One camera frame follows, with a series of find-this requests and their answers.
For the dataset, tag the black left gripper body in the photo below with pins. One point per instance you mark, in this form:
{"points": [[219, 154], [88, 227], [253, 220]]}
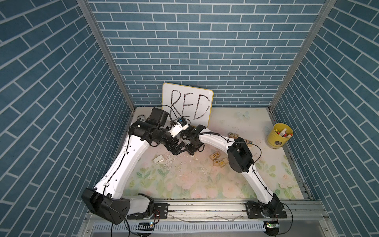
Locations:
{"points": [[165, 138]]}

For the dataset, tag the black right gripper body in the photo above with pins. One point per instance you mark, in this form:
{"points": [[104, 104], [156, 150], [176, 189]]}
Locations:
{"points": [[192, 148]]}

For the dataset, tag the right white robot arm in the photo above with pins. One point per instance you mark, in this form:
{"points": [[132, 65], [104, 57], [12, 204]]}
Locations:
{"points": [[241, 161]]}

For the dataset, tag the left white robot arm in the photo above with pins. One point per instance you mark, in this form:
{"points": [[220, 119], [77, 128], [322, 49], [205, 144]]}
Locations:
{"points": [[105, 198]]}

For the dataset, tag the wooden block letter J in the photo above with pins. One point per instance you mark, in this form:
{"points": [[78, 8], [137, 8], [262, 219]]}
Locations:
{"points": [[212, 157]]}

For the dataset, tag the white eraser block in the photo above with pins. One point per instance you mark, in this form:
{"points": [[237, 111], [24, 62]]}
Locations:
{"points": [[158, 159]]}

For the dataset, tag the flag printed tin can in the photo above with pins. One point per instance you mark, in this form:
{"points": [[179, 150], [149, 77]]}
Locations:
{"points": [[141, 118]]}

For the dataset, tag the shiny top wooden block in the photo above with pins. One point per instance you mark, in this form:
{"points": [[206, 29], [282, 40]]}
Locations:
{"points": [[221, 163]]}

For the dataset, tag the yellow cup with markers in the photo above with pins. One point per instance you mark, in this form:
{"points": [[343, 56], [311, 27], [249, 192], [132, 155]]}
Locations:
{"points": [[279, 135]]}

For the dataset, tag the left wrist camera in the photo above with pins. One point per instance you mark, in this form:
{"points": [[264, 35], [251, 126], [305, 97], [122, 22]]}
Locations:
{"points": [[179, 126]]}

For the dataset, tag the white board yellow frame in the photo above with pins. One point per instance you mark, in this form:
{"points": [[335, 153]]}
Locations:
{"points": [[192, 103]]}

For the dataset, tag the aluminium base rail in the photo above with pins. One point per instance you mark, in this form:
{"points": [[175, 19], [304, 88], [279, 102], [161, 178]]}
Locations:
{"points": [[234, 217]]}

